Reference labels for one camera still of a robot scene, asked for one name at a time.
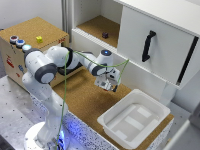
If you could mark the white cabinet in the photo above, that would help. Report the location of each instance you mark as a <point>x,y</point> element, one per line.
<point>96,25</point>

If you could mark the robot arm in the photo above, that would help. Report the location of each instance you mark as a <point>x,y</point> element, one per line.
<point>39,68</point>

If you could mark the purple block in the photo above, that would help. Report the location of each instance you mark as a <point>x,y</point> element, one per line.
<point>105,34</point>

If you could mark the red button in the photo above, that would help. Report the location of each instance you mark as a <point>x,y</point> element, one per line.
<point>14,39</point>

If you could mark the wooden drawer box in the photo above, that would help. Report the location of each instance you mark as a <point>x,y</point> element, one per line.
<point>31,28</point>

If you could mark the white sliding door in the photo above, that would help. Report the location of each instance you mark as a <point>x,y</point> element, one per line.
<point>163,40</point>

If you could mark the blue button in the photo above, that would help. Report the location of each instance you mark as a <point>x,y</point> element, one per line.
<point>20,42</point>

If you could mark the white plastic box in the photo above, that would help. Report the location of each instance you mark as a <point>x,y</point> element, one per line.
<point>133,121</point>

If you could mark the yellow block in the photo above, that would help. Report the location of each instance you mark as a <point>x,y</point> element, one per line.
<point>39,39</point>

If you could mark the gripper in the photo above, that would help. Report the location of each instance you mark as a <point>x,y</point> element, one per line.
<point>101,78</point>

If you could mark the green button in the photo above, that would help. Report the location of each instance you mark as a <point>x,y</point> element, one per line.
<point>26,47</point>

